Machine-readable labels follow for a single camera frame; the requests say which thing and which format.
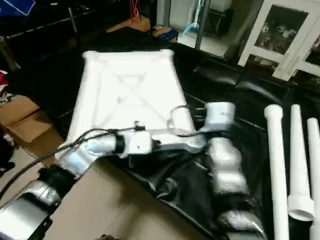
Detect blue box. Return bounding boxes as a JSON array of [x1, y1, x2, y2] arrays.
[[157, 28, 180, 42]]

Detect teal and white pole tool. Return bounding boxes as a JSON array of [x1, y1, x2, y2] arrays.
[[182, 0, 206, 37]]

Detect dark metal stand pole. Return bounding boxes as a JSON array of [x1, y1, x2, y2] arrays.
[[195, 0, 210, 50]]

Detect brown cardboard box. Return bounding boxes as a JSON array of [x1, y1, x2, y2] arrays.
[[0, 95, 51, 146]]

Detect red and white cloth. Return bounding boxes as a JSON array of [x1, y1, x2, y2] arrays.
[[0, 70, 10, 103]]

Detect grey metal post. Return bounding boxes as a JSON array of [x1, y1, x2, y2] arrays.
[[67, 7, 82, 35]]

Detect red cables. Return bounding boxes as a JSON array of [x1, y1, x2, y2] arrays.
[[129, 0, 143, 23]]

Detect white plastic table leg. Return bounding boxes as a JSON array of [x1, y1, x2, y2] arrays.
[[264, 104, 292, 240], [306, 117, 320, 240], [286, 104, 315, 222]]

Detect black mat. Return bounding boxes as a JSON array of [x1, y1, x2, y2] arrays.
[[0, 27, 320, 240]]

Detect white glass-door cabinet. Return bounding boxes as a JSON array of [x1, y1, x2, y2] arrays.
[[237, 0, 320, 82]]

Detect white plastic table top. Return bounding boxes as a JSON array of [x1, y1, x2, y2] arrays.
[[54, 49, 208, 161]]

